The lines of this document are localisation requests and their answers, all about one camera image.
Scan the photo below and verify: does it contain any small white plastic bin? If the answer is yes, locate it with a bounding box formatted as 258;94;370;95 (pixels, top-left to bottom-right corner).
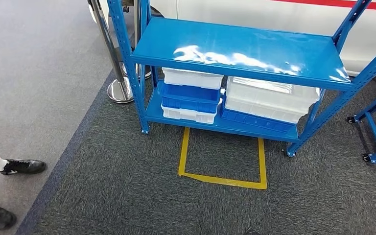
161;104;218;125
161;67;224;91

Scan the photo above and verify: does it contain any small blue plastic bin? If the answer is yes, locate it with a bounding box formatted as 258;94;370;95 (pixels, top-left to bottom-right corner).
158;81;222;114

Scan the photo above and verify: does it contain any large blue plastic bin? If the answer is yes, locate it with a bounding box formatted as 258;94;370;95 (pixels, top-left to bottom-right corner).
221;107;296;134

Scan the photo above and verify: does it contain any large white plastic bin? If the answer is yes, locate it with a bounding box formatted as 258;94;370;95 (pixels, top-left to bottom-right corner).
224;76;321;124

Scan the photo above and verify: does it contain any chrome stanchion post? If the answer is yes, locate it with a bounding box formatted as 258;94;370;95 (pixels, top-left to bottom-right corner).
122;0;152;80
88;0;135;104

